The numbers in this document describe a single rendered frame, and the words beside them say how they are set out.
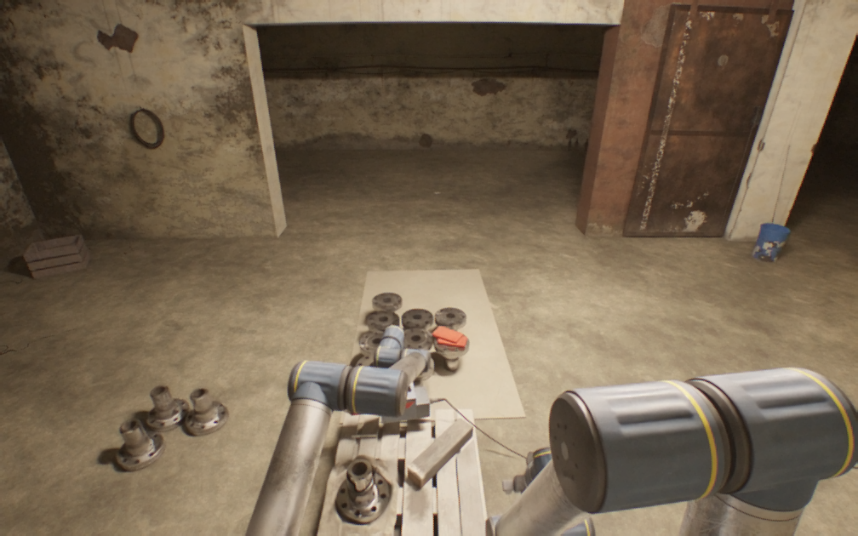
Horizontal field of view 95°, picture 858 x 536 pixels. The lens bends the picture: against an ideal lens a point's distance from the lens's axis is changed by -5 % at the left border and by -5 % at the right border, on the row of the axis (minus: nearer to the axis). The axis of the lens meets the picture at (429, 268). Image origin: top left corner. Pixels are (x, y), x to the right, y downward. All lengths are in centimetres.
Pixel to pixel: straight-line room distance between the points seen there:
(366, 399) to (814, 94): 604
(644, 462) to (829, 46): 617
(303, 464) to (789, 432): 111
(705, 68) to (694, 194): 147
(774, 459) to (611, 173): 513
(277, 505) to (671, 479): 100
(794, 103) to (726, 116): 73
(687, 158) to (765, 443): 544
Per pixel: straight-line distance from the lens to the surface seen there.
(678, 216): 621
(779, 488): 72
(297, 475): 133
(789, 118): 644
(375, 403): 136
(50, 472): 346
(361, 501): 232
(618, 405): 57
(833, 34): 654
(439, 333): 312
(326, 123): 1069
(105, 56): 610
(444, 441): 251
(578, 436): 55
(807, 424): 70
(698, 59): 578
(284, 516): 131
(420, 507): 238
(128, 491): 309
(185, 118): 574
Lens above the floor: 216
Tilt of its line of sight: 28 degrees down
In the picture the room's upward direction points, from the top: straight up
